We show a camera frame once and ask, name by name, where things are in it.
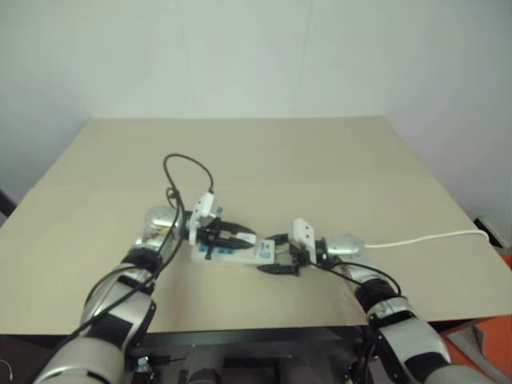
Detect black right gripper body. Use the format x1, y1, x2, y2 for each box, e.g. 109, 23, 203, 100
288, 243, 312, 269

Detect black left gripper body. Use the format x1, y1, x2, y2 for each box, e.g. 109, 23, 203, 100
196, 219, 226, 246

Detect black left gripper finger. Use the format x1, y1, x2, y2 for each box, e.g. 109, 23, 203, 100
211, 236, 253, 248
220, 222, 256, 236

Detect white power strip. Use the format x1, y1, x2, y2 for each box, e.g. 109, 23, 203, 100
190, 236, 278, 267

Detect dark rounded shape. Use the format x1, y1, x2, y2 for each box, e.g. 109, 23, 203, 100
187, 367, 219, 384

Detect grey cloth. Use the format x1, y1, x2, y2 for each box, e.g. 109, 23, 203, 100
446, 315, 512, 379

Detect orange object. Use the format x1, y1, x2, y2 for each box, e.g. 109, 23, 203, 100
443, 247, 512, 384

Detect dark object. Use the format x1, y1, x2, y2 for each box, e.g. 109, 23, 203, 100
0, 189, 19, 219

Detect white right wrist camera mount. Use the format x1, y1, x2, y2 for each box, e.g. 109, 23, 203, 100
288, 218, 319, 266

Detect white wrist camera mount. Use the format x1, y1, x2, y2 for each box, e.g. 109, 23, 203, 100
188, 192, 225, 246
288, 218, 319, 266

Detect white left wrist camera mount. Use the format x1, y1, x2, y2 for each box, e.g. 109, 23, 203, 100
188, 192, 225, 246

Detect black table frame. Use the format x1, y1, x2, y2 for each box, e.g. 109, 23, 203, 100
0, 315, 483, 384

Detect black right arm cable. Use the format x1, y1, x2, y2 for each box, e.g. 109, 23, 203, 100
319, 262, 402, 384

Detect white power strip cable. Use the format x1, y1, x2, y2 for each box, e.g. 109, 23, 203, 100
364, 230, 490, 249

